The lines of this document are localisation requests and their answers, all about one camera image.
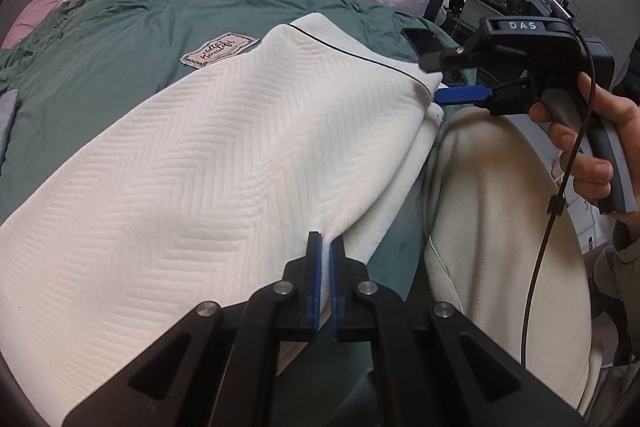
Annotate cream white knit pants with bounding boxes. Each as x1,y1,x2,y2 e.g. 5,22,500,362
1,14,442,426

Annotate person's right hand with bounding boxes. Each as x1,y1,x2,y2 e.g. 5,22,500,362
528,86,640,202

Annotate person's cream trouser leg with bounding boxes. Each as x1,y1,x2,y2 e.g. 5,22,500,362
423,108,602,413

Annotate olive jacket right sleeve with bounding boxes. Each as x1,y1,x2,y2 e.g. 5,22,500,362
589,213,639,352

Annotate folded grey blue garment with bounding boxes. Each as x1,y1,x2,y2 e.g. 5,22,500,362
0,90,18,164

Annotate pink pillow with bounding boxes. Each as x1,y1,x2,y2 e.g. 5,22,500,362
1,0,70,49

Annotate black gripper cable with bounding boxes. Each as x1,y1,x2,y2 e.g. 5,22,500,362
519,1,599,368

